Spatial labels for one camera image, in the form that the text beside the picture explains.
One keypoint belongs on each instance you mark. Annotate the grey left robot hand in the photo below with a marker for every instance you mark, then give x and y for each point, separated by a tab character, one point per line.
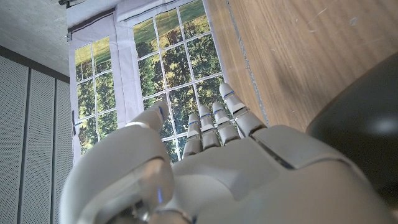
217	174

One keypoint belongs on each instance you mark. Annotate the printed window backdrop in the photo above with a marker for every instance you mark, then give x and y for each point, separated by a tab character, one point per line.
155	71

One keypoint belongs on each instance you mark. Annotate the dark rounded robot part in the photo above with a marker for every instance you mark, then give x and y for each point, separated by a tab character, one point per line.
360	130

